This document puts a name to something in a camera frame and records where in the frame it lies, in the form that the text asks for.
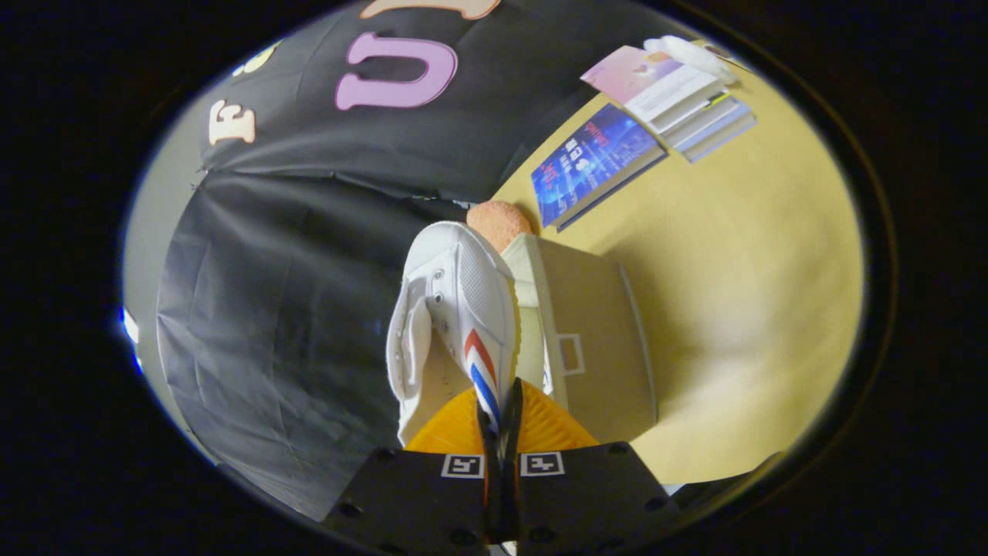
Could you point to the black backdrop cloth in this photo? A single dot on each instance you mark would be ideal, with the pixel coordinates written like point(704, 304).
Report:
point(293, 309)

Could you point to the brown fabric storage box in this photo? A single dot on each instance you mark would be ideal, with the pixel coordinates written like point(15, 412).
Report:
point(594, 309)

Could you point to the blue cover book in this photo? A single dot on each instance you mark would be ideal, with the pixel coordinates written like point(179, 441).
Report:
point(587, 166)

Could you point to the pink cover book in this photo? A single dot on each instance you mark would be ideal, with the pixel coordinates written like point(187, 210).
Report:
point(633, 73)

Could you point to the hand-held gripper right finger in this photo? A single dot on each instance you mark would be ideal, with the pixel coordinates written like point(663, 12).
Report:
point(513, 432)

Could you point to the orange fuzzy ball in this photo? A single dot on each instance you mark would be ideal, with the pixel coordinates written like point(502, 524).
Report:
point(498, 220)

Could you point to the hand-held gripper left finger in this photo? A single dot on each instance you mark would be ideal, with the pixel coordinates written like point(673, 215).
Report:
point(488, 463)

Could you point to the white cover book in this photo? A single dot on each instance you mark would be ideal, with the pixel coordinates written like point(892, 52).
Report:
point(706, 120)

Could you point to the grey cover book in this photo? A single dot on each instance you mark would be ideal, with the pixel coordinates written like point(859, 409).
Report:
point(722, 139)

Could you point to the white plush toy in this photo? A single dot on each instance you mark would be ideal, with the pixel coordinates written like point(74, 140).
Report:
point(687, 54)

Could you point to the printed paper tag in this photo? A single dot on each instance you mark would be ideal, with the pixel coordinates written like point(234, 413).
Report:
point(722, 52)

